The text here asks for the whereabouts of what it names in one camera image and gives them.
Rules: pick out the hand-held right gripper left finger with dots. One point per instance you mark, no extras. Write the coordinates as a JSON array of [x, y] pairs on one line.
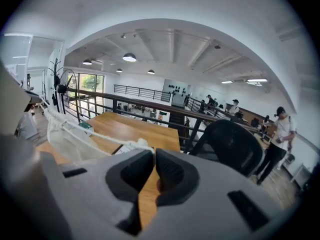
[[113, 181]]

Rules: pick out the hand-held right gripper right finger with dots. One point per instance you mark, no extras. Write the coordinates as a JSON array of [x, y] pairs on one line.
[[190, 181]]

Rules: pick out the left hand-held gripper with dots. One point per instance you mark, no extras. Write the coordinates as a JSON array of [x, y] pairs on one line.
[[32, 96]]

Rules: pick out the black coat rack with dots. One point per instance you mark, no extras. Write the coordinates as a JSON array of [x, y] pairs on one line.
[[55, 84]]

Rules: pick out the black framed picture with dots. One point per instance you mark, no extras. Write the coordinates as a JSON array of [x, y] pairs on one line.
[[121, 149]]

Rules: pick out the black standing fan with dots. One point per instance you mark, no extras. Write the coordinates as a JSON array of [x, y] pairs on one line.
[[64, 86]]

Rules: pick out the black mesh office chair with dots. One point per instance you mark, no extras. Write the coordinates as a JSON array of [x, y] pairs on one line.
[[232, 146]]

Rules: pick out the large glass window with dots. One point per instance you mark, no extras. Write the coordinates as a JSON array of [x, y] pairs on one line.
[[87, 82]]

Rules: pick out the green tissue packet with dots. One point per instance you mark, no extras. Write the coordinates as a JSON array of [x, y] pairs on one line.
[[86, 128]]

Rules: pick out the black pendant lamp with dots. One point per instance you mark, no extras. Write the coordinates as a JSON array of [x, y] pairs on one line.
[[151, 72], [87, 62], [129, 57], [119, 70]]

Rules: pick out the black railing with wooden handrail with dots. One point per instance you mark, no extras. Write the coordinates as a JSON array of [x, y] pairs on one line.
[[140, 104]]

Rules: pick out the black metal railing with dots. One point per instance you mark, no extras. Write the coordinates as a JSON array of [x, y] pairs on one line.
[[142, 91]]

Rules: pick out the long ceiling tube light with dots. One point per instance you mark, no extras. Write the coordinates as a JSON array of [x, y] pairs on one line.
[[226, 82], [257, 80]]

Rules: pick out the wall panel with black caps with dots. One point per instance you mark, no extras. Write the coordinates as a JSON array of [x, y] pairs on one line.
[[176, 91]]

